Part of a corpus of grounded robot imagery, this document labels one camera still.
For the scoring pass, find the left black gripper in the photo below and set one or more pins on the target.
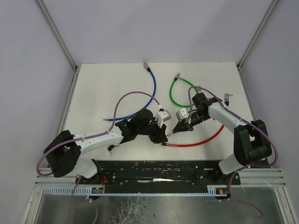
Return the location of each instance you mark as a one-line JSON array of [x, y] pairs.
[[158, 133]]

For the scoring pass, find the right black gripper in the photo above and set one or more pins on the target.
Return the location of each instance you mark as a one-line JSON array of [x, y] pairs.
[[186, 125]]

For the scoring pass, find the green cable lock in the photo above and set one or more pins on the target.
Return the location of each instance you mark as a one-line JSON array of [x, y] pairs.
[[177, 94]]

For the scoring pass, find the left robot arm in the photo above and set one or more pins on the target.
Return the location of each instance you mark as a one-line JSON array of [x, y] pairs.
[[64, 153]]

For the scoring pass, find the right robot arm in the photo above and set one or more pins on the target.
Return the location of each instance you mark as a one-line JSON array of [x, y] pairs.
[[251, 142]]

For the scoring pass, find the black padlock keys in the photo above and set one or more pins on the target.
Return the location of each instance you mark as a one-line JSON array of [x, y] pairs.
[[111, 148]]

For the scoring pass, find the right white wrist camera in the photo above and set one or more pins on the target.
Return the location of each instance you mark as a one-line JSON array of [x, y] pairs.
[[182, 114]]

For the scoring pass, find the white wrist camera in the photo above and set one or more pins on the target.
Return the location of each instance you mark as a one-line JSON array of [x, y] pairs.
[[162, 115], [182, 114]]

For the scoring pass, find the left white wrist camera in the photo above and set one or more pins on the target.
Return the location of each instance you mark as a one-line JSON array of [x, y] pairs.
[[162, 115]]

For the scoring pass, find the red cable lock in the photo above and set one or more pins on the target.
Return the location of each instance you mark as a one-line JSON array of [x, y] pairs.
[[202, 134]]

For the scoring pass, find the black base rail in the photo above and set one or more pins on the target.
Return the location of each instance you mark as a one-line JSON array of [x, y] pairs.
[[198, 173]]

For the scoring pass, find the blue cable lock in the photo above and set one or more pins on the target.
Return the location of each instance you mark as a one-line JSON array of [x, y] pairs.
[[130, 88]]

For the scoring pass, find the white slotted cable duct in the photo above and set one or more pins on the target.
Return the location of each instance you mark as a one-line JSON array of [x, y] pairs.
[[157, 189]]

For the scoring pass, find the right aluminium frame post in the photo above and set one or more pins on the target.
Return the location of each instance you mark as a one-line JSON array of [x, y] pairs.
[[270, 10]]

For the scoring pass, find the aluminium frame post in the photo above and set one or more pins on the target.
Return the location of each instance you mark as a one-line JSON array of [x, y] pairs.
[[270, 10], [49, 20]]

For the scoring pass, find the left aluminium frame post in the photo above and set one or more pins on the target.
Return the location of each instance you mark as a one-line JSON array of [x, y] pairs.
[[49, 20]]

